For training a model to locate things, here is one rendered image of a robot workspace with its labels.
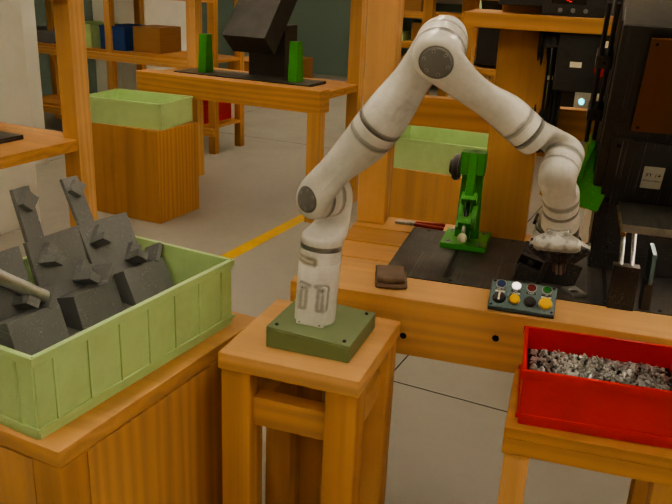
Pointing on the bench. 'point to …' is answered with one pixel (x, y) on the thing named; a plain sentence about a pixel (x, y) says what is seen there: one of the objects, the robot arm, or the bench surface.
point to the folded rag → (390, 277)
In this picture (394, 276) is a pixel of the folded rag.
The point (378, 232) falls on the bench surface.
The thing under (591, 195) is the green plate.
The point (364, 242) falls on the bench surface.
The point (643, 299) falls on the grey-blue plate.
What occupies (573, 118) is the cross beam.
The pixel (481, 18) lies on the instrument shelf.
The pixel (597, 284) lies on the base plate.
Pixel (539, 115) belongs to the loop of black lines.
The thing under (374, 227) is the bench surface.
